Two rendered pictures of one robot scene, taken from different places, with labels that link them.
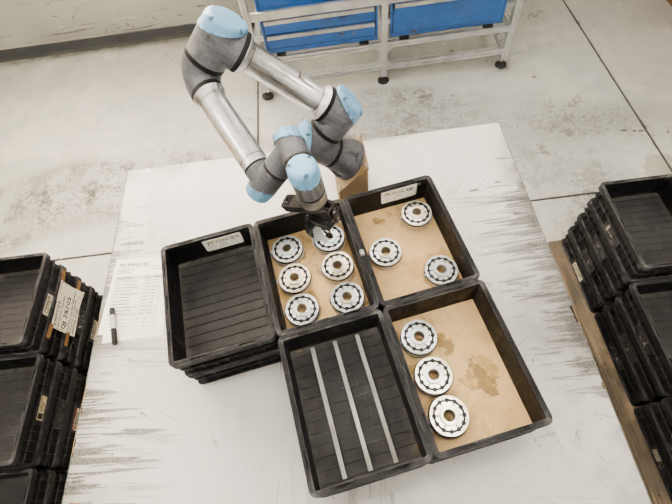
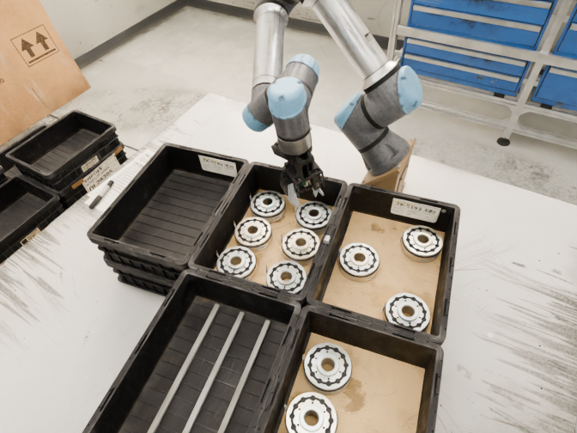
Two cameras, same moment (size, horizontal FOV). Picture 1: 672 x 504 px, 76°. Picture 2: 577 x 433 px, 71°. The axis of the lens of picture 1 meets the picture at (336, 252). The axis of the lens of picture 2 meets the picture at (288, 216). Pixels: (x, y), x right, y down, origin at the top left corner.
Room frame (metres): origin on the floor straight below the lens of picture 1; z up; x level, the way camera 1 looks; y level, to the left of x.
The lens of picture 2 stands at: (0.06, -0.30, 1.73)
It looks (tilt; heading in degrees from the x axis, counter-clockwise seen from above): 49 degrees down; 30
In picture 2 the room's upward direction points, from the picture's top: 4 degrees counter-clockwise
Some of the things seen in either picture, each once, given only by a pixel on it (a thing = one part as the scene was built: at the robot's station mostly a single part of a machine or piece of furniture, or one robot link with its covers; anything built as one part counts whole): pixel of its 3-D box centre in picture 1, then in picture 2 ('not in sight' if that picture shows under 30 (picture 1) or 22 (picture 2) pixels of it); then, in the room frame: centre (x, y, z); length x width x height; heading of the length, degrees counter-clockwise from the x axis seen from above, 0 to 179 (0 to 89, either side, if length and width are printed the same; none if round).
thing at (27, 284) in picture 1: (37, 319); (82, 174); (0.88, 1.35, 0.37); 0.40 x 0.30 x 0.45; 177
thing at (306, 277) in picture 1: (294, 278); (252, 231); (0.62, 0.14, 0.86); 0.10 x 0.10 x 0.01
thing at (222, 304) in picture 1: (220, 297); (179, 210); (0.59, 0.37, 0.87); 0.40 x 0.30 x 0.11; 7
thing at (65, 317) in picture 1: (67, 308); (104, 177); (0.90, 1.20, 0.41); 0.31 x 0.02 x 0.16; 177
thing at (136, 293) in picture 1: (135, 295); (136, 182); (0.74, 0.73, 0.70); 0.33 x 0.23 x 0.01; 177
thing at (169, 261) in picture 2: (215, 290); (174, 198); (0.59, 0.37, 0.92); 0.40 x 0.30 x 0.02; 7
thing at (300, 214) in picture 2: (329, 237); (313, 214); (0.75, 0.01, 0.86); 0.10 x 0.10 x 0.01
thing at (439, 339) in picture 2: (407, 236); (388, 253); (0.66, -0.22, 0.92); 0.40 x 0.30 x 0.02; 7
